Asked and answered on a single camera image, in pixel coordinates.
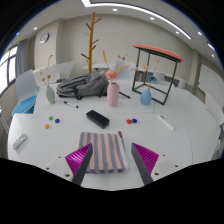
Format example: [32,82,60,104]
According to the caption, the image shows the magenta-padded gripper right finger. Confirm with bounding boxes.
[130,143,183,186]

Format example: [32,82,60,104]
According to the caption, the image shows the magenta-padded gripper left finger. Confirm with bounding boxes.
[42,143,93,186]

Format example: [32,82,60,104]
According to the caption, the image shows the grey striped towel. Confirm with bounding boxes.
[78,131,130,175]

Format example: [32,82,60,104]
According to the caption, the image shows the white flat bar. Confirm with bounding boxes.
[157,114,176,131]

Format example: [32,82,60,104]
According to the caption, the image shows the black whiteboard eraser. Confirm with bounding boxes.
[85,109,111,130]

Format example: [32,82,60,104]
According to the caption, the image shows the black marker pen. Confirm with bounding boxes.
[63,100,80,109]

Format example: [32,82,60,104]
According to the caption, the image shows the white remote control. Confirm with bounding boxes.
[12,133,28,151]

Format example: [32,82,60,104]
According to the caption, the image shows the blue vase with dried stems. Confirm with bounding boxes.
[131,59,161,106]

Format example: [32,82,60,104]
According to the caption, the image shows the green vase with dried stems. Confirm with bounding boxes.
[39,54,57,105]

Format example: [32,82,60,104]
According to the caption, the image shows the pink vase with flowers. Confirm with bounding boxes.
[101,49,131,107]

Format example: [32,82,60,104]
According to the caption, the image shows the grey backpack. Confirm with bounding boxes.
[55,71,110,100]

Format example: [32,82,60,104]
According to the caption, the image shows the white chair with blue cushion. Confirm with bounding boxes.
[12,69,39,116]

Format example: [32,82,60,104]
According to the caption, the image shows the black-framed orange-topped side table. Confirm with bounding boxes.
[131,43,184,106]

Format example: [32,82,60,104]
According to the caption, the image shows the window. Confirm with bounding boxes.
[0,44,19,96]

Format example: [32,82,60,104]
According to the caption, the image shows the grey curtain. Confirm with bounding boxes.
[14,39,29,78]

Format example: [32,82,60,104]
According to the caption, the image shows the wooden coat rack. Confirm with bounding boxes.
[80,11,102,74]

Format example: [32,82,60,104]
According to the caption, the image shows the ceiling light strip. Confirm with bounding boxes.
[80,0,193,40]

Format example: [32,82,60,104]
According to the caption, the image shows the recessed ceiling spotlights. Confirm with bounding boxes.
[14,8,214,51]

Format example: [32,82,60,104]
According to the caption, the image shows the round wall clock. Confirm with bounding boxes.
[39,32,50,44]

